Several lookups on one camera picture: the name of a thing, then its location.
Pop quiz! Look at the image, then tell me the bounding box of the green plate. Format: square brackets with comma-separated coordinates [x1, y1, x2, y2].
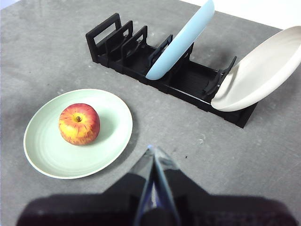
[23, 88, 134, 179]

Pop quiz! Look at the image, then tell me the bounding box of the beige plate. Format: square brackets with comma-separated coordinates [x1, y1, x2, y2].
[211, 25, 301, 113]

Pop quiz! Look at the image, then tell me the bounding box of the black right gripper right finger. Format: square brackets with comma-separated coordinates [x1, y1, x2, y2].
[141, 147, 299, 226]

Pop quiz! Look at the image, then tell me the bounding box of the red yellow apple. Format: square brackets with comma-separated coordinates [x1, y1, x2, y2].
[58, 103, 101, 146]

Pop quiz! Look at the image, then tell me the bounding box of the black plate rack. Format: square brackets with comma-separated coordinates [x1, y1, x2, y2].
[85, 12, 259, 129]

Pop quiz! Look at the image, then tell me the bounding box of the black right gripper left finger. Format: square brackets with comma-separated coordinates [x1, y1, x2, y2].
[15, 146, 155, 226]

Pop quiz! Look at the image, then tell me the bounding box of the blue plate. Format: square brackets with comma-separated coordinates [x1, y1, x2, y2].
[145, 0, 216, 81]

